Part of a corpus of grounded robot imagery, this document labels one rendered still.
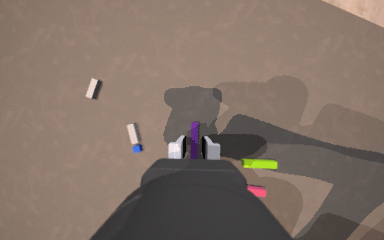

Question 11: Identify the pink rod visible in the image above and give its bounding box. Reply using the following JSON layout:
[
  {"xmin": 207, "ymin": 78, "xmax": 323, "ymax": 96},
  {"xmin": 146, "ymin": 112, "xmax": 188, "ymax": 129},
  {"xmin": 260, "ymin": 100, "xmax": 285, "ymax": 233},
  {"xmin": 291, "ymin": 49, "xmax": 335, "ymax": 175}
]
[{"xmin": 247, "ymin": 185, "xmax": 266, "ymax": 197}]

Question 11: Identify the lime green rod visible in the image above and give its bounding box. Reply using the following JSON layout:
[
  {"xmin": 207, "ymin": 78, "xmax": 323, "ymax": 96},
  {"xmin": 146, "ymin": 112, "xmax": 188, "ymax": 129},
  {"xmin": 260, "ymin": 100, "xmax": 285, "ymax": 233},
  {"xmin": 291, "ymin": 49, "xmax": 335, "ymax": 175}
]
[{"xmin": 242, "ymin": 159, "xmax": 277, "ymax": 169}]

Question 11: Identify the small blue cube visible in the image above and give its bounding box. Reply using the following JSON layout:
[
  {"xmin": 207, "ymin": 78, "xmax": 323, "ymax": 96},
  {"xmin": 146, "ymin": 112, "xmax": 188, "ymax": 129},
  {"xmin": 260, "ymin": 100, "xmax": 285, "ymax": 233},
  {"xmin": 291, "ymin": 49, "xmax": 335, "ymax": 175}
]
[{"xmin": 133, "ymin": 144, "xmax": 142, "ymax": 153}]

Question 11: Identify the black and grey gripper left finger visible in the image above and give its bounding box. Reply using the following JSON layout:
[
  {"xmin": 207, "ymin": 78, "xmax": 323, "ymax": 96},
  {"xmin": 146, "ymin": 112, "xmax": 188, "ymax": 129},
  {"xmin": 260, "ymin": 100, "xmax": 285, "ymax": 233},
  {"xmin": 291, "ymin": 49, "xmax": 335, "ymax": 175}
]
[{"xmin": 168, "ymin": 136, "xmax": 186, "ymax": 159}]

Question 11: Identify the purple rod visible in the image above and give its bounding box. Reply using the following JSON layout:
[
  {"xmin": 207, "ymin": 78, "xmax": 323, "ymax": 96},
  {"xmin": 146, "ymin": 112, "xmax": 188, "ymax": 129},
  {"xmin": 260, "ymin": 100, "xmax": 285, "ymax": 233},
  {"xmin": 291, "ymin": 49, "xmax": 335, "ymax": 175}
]
[{"xmin": 191, "ymin": 122, "xmax": 198, "ymax": 159}]

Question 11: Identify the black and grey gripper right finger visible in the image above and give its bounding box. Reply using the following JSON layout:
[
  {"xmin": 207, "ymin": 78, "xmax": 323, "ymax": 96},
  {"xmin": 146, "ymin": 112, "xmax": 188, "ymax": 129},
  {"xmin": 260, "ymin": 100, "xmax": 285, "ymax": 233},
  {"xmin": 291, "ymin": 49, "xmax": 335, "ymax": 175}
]
[{"xmin": 202, "ymin": 136, "xmax": 220, "ymax": 160}]

